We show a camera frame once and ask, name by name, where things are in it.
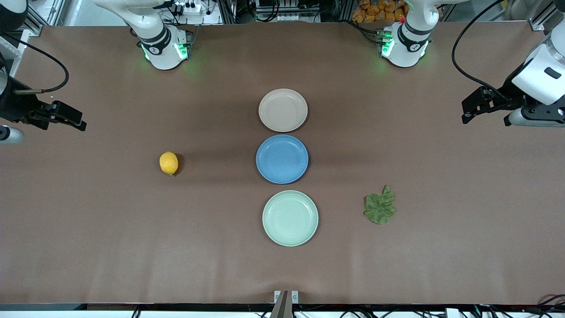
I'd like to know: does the yellow lemon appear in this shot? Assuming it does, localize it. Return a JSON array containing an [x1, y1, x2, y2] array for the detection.
[[159, 151, 179, 176]]

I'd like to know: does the brown table mat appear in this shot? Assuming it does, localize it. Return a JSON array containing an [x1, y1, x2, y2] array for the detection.
[[0, 21, 565, 305]]

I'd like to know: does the white power strip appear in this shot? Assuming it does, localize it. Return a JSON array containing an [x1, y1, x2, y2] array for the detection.
[[172, 1, 204, 15]]

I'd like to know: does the green lettuce leaf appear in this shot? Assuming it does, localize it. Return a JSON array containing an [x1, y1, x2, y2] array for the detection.
[[363, 185, 396, 225]]

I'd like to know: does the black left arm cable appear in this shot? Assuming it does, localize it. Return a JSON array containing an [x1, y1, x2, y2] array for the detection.
[[451, 0, 509, 98]]

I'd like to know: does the silver camera mount bracket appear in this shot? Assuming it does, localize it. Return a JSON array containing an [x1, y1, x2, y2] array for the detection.
[[270, 290, 300, 318]]

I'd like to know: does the light green round plate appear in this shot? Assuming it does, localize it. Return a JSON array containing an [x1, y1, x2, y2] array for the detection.
[[262, 190, 319, 247]]

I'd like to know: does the bag of orange items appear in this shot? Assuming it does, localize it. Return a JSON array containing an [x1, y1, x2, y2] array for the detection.
[[351, 0, 409, 24]]

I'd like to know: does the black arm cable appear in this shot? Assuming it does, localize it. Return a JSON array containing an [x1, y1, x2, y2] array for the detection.
[[0, 32, 70, 95], [451, 0, 509, 98]]

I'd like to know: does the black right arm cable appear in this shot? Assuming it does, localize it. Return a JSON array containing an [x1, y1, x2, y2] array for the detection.
[[0, 32, 70, 95]]

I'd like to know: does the beige round plate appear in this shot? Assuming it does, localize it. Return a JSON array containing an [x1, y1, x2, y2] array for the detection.
[[258, 88, 309, 133]]

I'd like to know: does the blue round plate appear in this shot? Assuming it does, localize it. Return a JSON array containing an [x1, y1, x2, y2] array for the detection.
[[256, 134, 309, 185]]

